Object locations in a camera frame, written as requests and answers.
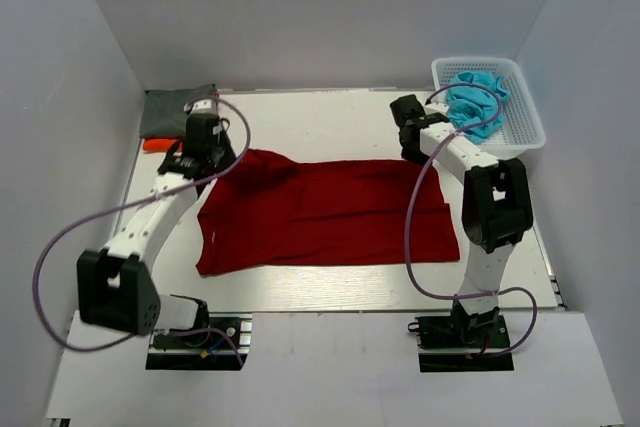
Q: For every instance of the folded orange t shirt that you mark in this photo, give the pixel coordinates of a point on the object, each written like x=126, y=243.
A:
x=161, y=145

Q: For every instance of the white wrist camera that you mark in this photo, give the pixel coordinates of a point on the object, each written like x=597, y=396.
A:
x=436, y=107
x=204, y=106

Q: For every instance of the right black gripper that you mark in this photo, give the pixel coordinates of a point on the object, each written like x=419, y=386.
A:
x=416, y=158

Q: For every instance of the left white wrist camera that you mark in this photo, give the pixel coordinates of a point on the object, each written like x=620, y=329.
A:
x=204, y=106

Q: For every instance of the red t shirt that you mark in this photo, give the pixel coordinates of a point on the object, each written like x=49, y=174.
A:
x=273, y=211

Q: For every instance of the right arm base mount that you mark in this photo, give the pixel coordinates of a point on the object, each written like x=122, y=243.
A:
x=462, y=343

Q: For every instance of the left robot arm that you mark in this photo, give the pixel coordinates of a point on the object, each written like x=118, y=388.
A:
x=115, y=286

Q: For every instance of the folded grey t shirt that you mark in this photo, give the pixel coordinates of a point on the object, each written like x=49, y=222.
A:
x=164, y=114

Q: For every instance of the crumpled cyan t shirt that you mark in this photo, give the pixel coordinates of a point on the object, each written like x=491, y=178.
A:
x=471, y=105

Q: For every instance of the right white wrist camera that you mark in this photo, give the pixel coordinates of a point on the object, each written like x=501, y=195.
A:
x=436, y=107

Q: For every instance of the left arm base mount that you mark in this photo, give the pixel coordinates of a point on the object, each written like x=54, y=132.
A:
x=224, y=347

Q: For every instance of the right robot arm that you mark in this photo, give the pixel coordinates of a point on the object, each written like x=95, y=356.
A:
x=496, y=206

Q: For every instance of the white plastic basket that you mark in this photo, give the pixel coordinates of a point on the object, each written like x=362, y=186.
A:
x=521, y=129

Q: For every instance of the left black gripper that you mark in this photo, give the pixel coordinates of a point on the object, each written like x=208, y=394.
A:
x=230, y=154

